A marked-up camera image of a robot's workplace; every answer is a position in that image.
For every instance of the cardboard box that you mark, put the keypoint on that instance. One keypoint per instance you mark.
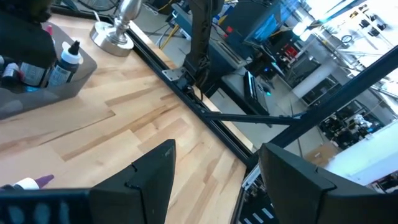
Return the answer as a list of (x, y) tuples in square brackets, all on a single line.
[(321, 154)]

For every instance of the purple-tipped food coloring bottle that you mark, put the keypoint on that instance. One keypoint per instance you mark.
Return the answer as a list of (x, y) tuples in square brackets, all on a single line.
[(31, 183)]

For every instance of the grey-label food coloring bottle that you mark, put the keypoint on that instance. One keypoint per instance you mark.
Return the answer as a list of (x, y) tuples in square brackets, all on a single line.
[(32, 73)]

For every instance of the black aluminium rig frame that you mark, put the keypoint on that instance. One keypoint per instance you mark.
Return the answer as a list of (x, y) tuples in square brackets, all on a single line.
[(342, 99)]

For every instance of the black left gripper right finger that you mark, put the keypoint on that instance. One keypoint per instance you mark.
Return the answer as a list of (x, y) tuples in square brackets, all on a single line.
[(295, 186)]

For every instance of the white-shade silver table lamp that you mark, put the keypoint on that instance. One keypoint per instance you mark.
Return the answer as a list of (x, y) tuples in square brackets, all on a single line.
[(115, 37)]

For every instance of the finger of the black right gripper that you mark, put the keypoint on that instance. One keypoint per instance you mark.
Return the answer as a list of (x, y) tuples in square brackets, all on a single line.
[(25, 43)]

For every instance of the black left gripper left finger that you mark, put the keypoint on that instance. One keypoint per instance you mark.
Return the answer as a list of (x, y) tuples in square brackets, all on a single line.
[(146, 186)]

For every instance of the clear plastic bin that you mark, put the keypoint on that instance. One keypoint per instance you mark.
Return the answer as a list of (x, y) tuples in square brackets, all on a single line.
[(46, 99)]

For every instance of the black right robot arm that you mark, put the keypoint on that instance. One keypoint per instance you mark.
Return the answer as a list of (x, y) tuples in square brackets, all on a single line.
[(202, 31)]

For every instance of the black-tipped food coloring bottle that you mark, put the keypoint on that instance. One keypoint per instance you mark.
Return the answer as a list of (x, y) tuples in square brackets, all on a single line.
[(66, 59)]

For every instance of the red food coloring bottle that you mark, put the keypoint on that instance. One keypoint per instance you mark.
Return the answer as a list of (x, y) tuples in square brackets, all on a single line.
[(11, 73)]

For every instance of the white panel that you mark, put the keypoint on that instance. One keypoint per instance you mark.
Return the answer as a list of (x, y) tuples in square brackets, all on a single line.
[(367, 155)]

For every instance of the blue-lit computer monitor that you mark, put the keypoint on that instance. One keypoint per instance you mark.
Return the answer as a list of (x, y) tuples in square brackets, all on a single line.
[(261, 29)]

